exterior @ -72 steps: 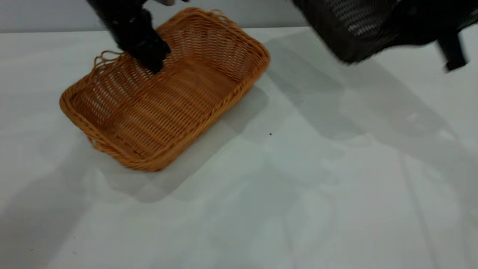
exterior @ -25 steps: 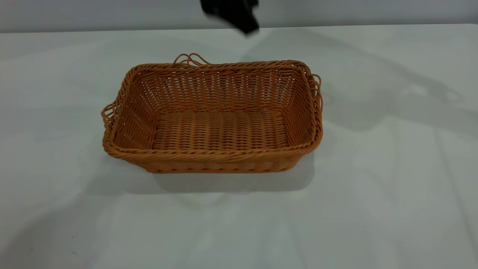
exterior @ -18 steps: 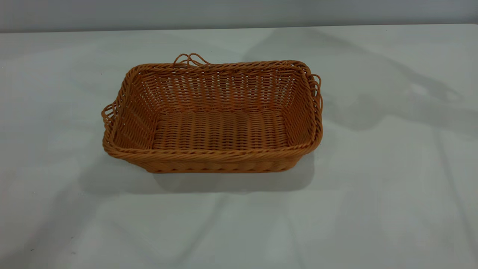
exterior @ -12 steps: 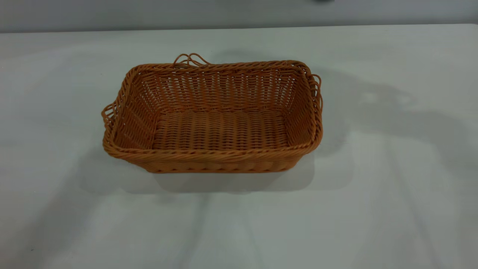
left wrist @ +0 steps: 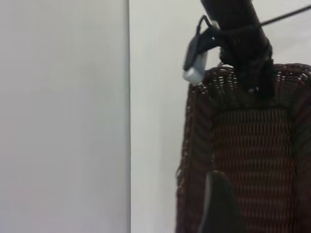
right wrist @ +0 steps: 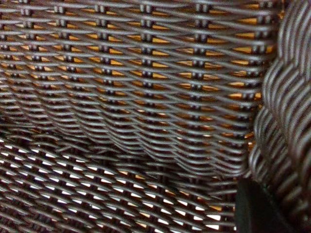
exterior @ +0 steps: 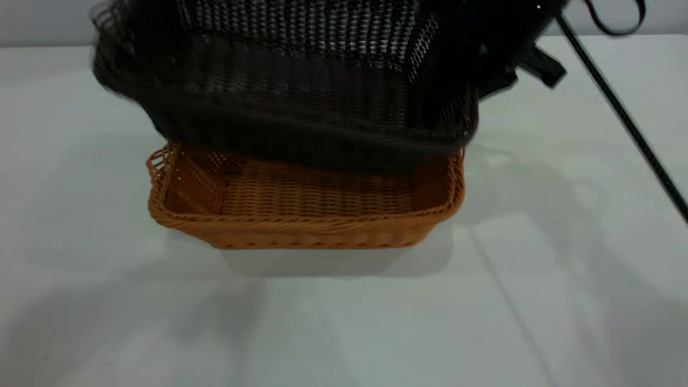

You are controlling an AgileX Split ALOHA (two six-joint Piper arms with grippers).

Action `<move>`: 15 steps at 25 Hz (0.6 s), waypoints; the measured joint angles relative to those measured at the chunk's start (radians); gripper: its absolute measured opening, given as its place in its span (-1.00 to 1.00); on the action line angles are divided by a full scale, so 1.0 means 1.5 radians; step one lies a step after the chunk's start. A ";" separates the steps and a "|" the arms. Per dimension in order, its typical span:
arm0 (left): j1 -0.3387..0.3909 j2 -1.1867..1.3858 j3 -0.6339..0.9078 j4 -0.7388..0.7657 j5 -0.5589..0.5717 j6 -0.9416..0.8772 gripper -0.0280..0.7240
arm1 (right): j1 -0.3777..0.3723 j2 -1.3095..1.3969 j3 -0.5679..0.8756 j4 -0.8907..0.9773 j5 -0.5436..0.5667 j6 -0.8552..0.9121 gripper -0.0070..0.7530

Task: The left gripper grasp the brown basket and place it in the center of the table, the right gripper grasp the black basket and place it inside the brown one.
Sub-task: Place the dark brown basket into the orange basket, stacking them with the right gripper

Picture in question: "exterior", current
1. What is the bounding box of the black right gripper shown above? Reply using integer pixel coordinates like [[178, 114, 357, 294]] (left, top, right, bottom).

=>
[[473, 0, 567, 100]]

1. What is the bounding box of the dark brown wicker basket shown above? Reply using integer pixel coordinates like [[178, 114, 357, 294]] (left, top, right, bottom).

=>
[[90, 0, 482, 175]]

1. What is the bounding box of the orange-brown wicker basket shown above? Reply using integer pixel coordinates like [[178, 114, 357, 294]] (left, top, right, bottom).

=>
[[146, 139, 466, 250]]

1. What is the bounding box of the looped black cable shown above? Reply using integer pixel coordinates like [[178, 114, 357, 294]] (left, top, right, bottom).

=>
[[585, 0, 646, 37]]

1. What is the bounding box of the straight black cable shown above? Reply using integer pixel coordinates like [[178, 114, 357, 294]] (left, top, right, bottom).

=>
[[555, 13, 688, 222]]

